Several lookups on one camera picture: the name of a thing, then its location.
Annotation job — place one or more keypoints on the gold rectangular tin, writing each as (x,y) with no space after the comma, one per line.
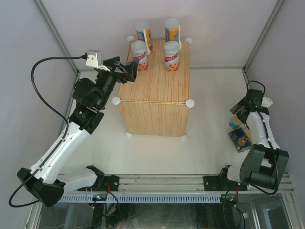
(236,123)

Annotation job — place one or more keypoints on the blue rectangular tin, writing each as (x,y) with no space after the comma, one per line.
(240,140)

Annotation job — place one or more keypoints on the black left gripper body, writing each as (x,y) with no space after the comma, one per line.
(116,77)

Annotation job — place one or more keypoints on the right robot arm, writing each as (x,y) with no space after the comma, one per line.
(265,163)

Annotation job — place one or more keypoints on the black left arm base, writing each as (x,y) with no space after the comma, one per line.
(103,182)

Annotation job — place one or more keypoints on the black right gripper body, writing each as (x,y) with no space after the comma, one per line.
(244,105)

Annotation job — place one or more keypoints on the blue yellow can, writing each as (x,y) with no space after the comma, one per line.
(172,31)

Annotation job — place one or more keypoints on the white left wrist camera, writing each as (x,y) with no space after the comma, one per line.
(95,60)

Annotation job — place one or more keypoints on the grey slotted cable duct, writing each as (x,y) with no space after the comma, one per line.
(140,198)

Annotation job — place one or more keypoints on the blue can with spoon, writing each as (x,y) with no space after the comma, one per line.
(144,34)

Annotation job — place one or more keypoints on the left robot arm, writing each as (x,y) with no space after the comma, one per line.
(43,179)

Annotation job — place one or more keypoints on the aluminium mounting rail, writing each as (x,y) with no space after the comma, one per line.
(193,183)

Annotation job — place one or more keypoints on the wooden cabinet box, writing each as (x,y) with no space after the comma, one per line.
(158,102)

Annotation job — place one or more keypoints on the white red label can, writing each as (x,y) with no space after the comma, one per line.
(140,53)
(171,56)

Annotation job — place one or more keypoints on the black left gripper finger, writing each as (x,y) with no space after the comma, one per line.
(129,70)
(111,61)

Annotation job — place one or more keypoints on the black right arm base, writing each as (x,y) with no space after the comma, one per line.
(219,182)

